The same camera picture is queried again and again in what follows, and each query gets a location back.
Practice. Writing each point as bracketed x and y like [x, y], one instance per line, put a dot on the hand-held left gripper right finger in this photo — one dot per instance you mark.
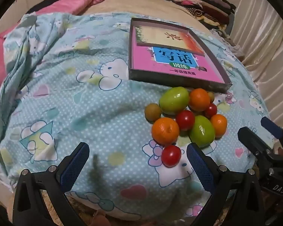
[200, 167]

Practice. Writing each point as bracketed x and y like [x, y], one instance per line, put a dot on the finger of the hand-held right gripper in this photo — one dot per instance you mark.
[272, 126]
[253, 141]

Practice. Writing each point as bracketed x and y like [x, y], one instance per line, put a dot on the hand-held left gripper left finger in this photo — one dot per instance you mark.
[76, 167]

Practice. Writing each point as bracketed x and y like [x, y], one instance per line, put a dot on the red cherry tomato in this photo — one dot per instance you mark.
[211, 110]
[185, 120]
[171, 155]

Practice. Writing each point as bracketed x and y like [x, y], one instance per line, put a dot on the green jujube fruit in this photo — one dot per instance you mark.
[174, 100]
[201, 131]

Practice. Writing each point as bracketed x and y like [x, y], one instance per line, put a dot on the orange mandarin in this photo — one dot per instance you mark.
[218, 125]
[165, 131]
[199, 99]

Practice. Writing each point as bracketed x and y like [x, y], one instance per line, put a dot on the small tan round fruit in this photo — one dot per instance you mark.
[211, 96]

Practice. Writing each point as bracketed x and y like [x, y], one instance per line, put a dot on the brown round fruit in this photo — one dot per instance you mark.
[152, 112]

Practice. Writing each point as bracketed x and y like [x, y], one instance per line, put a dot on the shallow pink box tray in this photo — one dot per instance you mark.
[179, 82]

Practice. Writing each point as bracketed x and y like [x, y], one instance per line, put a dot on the cat print light blue blanket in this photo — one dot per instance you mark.
[85, 122]

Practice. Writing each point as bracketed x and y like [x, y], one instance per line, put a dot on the cream satin curtain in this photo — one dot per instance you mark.
[261, 40]

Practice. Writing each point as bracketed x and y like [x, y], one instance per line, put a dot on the white crumpled cloth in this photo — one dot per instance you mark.
[226, 42]

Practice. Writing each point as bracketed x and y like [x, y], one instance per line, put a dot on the pink cover book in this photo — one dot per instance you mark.
[143, 61]

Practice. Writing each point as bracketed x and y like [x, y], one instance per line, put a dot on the stack of folded clothes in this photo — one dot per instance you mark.
[202, 7]

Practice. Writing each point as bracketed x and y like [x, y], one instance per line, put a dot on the landscape cover book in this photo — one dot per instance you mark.
[155, 34]

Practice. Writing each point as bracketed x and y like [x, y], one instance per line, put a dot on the black garment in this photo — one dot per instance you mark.
[54, 1]

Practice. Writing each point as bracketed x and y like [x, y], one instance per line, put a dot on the beige blanket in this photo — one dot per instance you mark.
[143, 7]

